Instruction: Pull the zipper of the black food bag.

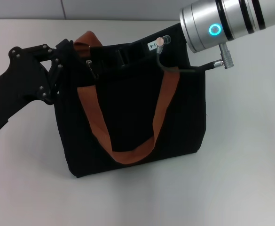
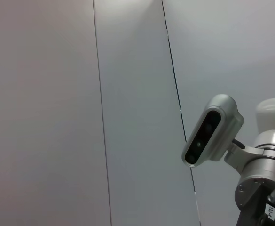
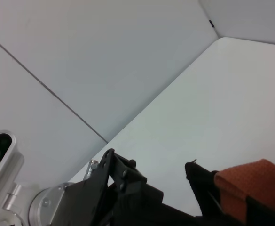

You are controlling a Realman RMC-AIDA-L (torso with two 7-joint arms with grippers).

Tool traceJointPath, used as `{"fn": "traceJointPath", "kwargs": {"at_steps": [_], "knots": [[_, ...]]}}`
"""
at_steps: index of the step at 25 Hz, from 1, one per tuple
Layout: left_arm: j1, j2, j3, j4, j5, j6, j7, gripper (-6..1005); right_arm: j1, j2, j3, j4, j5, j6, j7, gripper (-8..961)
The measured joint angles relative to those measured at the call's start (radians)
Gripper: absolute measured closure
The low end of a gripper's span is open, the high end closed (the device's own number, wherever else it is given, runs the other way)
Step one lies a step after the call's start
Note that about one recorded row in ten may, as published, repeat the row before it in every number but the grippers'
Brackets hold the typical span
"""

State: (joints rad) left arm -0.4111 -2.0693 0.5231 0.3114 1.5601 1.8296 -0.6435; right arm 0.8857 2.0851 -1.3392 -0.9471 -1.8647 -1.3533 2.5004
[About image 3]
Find left gripper cable with connector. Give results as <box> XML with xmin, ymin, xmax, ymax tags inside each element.
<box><xmin>85</xmin><ymin>159</ymin><xmax>100</xmax><ymax>181</ymax></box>

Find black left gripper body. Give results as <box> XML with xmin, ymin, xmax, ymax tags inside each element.
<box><xmin>49</xmin><ymin>147</ymin><xmax>120</xmax><ymax>226</ymax></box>

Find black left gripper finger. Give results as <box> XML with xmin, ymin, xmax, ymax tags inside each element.
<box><xmin>109</xmin><ymin>153</ymin><xmax>164</xmax><ymax>213</ymax></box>

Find black food bag orange handles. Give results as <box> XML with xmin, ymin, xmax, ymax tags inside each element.
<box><xmin>118</xmin><ymin>159</ymin><xmax>275</xmax><ymax>226</ymax></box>

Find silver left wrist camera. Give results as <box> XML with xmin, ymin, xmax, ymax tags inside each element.
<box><xmin>0</xmin><ymin>129</ymin><xmax>25</xmax><ymax>214</ymax></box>

